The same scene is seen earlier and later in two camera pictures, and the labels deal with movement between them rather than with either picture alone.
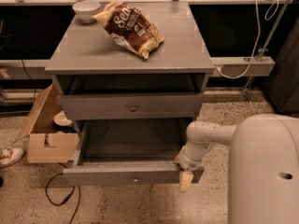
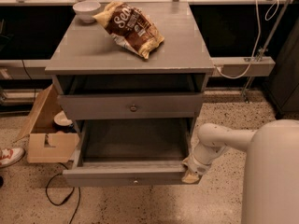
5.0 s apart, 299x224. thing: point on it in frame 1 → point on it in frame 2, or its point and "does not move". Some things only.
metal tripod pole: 269,35 does not move
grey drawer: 127,151 does not move
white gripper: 191,163 → 198,167
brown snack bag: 128,25 does not move
